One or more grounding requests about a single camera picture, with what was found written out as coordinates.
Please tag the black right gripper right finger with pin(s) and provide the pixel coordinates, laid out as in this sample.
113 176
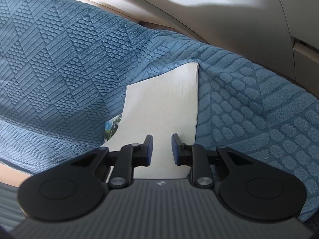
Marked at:
195 157

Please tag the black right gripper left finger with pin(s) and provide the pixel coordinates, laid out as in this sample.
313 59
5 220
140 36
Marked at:
126 160

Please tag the white scenery cover booklet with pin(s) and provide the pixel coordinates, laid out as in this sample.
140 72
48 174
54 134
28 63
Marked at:
111 127

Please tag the white paper sheet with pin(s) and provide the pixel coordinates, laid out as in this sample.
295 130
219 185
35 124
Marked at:
160 106

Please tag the blue textured bedspread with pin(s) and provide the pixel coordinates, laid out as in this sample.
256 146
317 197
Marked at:
65 66

